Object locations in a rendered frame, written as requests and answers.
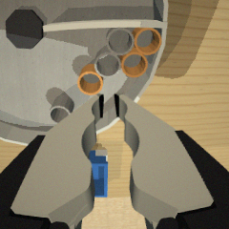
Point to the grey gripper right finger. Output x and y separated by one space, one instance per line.
171 175

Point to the bronze bushing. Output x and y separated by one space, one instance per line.
138 70
153 47
88 88

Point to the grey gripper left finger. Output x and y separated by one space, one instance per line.
52 178

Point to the grey metal sleeve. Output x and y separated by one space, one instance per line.
63 102
107 72
123 50

